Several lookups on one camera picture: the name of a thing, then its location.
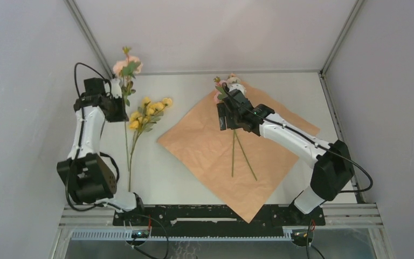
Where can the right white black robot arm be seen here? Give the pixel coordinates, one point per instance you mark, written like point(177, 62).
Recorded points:
point(331, 163)

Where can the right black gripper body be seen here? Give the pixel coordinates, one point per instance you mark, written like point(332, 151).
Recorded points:
point(231, 118)

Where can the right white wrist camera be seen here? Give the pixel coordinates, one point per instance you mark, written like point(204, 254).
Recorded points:
point(237, 86)

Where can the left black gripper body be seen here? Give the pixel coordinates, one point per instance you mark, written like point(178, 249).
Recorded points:
point(117, 113)

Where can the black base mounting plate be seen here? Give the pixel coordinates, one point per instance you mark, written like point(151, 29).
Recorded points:
point(200, 220)

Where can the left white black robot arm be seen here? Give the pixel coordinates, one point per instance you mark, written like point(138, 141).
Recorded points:
point(87, 178)

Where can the white pink flower stem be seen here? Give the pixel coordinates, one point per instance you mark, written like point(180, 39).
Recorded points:
point(225, 120)

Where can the aluminium frame rail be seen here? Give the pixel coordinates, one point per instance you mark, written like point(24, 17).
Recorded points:
point(328, 216)

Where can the white slotted cable duct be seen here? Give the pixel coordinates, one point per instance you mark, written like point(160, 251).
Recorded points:
point(141, 235)

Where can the yellow flower stem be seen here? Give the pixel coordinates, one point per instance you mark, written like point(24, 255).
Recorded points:
point(143, 120)

